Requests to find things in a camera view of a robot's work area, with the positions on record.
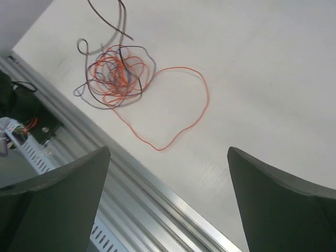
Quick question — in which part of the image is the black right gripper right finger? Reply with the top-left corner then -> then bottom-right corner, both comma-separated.
227,147 -> 335,251

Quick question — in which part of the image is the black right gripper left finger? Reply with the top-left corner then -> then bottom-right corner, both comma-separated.
1,146 -> 110,251

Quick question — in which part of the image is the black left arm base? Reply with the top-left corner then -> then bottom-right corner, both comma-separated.
1,71 -> 62,144

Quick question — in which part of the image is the white slotted cable duct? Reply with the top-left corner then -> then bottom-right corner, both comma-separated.
1,118 -> 126,251

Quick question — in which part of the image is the aluminium frame rail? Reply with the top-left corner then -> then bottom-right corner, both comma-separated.
1,57 -> 238,251

